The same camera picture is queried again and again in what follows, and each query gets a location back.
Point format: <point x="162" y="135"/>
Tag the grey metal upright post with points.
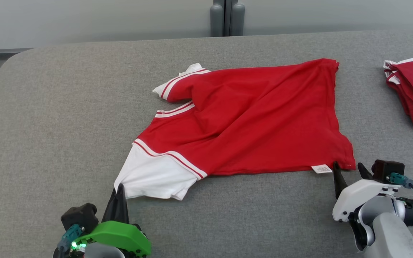
<point x="227" y="18"/>

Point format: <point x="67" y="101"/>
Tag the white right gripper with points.
<point x="357" y="195"/>

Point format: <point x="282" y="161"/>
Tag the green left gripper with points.
<point x="120" y="234"/>

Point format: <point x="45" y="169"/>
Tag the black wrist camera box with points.
<point x="385" y="169"/>
<point x="79" y="216"/>

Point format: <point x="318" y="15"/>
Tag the red jersey number 23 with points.
<point x="256" y="122"/>

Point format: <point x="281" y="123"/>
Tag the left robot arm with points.
<point x="102" y="252"/>

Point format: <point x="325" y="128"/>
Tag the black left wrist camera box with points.
<point x="79" y="216"/>

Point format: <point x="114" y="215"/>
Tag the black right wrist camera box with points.
<point x="385" y="169"/>

